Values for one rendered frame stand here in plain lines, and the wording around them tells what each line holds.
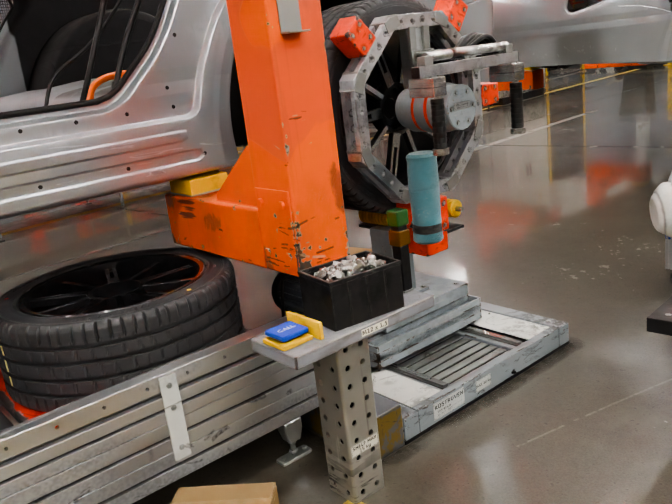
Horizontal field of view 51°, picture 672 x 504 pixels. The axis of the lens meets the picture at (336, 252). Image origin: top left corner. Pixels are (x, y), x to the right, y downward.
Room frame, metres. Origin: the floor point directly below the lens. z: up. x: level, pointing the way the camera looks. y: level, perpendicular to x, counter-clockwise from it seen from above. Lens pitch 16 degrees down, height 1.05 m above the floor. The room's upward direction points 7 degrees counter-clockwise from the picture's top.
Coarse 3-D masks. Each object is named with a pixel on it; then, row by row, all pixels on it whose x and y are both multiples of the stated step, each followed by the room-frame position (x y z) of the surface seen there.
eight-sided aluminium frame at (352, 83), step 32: (384, 32) 2.05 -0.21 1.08; (448, 32) 2.20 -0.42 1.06; (352, 64) 2.00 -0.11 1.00; (352, 96) 1.95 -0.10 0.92; (480, 96) 2.28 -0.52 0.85; (352, 128) 2.01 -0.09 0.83; (480, 128) 2.27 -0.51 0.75; (352, 160) 1.98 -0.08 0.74; (448, 160) 2.23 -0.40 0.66; (384, 192) 2.05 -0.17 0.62
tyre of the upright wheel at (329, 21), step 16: (368, 0) 2.16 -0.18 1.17; (384, 0) 2.16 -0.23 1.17; (400, 0) 2.19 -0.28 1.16; (336, 16) 2.14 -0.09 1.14; (368, 16) 2.11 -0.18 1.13; (336, 48) 2.03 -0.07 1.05; (336, 64) 2.02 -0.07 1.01; (336, 80) 2.02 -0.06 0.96; (336, 96) 2.01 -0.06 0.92; (336, 112) 2.01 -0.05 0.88; (336, 128) 2.00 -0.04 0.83; (352, 176) 2.03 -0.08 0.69; (352, 192) 2.03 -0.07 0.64; (368, 192) 2.06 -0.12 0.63; (352, 208) 2.17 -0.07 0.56; (368, 208) 2.08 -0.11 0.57; (384, 208) 2.10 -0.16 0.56
